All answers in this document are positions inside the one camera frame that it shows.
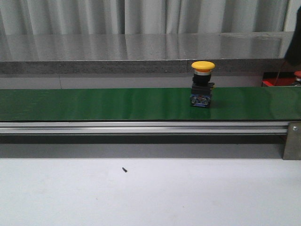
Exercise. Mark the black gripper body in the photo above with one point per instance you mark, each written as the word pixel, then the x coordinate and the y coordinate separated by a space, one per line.
pixel 293 23

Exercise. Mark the red mushroom push button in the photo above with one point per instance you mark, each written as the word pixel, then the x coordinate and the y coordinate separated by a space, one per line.
pixel 297 81

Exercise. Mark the yellow mushroom push button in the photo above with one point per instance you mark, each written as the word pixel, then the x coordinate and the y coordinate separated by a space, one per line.
pixel 201 87

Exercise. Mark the red plate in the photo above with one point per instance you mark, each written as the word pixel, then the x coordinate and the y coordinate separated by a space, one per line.
pixel 274 79

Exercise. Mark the grey stone shelf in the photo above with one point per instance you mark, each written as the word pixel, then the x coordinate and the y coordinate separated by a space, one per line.
pixel 143 53

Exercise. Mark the green conveyor belt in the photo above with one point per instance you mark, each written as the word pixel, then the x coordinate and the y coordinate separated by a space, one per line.
pixel 229 103

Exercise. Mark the grey curtain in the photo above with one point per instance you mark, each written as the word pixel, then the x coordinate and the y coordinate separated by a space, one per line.
pixel 140 16

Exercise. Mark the grey metal bracket plate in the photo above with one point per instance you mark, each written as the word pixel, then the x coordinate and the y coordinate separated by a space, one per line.
pixel 292 149

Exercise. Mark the aluminium conveyor rail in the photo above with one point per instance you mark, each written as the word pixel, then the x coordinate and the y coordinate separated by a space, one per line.
pixel 148 127

